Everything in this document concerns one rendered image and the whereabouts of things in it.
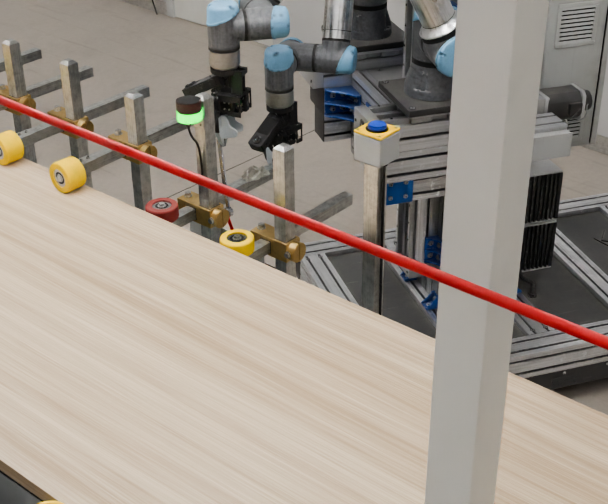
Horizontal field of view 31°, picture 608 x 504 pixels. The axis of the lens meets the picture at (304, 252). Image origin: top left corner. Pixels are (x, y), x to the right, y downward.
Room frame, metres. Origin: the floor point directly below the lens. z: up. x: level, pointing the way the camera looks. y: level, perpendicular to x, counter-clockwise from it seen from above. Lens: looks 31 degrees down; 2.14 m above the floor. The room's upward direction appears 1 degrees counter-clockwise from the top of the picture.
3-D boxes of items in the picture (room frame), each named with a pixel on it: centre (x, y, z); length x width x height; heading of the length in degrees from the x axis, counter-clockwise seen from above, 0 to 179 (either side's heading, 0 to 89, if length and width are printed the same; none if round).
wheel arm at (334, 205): (2.31, 0.03, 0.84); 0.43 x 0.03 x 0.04; 140
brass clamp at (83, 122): (2.72, 0.63, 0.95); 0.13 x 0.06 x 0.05; 50
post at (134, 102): (2.55, 0.43, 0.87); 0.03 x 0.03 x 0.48; 50
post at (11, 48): (2.87, 0.81, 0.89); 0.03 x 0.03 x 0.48; 50
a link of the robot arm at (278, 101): (2.65, 0.06, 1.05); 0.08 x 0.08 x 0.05
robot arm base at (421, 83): (2.71, -0.35, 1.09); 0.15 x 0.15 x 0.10
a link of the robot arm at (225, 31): (2.46, 0.18, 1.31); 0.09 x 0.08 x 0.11; 102
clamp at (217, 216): (2.40, 0.25, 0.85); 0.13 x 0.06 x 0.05; 50
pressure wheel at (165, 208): (2.32, 0.34, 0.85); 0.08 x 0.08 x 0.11
